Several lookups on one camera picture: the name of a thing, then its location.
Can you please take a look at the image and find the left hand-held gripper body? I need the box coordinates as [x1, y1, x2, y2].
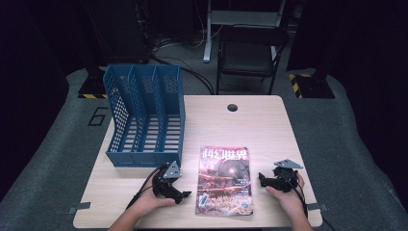
[152, 160, 184, 198]

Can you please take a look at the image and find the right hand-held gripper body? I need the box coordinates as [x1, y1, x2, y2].
[268, 159, 304, 193]

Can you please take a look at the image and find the blue plastic file rack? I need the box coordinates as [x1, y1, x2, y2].
[103, 64, 187, 168]

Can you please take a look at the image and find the red cover magazine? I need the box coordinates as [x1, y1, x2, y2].
[195, 145, 254, 218]

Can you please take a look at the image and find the person's left hand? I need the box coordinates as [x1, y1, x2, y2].
[134, 184, 177, 219]

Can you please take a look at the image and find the person's right hand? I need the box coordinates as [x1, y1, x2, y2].
[265, 172, 306, 219]

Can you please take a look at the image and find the grey tape strip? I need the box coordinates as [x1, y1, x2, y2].
[66, 201, 92, 216]
[306, 202, 329, 212]

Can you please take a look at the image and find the black stand base striped edge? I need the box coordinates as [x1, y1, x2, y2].
[77, 64, 110, 100]
[288, 71, 337, 99]

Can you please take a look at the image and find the black folding chair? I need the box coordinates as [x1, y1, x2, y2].
[216, 25, 290, 96]

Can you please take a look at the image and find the black metal chair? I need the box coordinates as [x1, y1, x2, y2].
[202, 0, 287, 64]

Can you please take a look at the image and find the black cabinet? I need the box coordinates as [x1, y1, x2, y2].
[81, 0, 150, 65]

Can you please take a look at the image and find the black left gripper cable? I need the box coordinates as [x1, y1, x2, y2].
[126, 167, 166, 210]

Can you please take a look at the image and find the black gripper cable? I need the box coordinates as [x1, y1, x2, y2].
[126, 167, 166, 210]
[278, 172, 338, 231]

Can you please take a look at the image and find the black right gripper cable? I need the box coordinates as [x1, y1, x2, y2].
[278, 172, 338, 231]

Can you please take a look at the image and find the black floor cable bundle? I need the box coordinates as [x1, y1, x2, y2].
[150, 35, 216, 95]

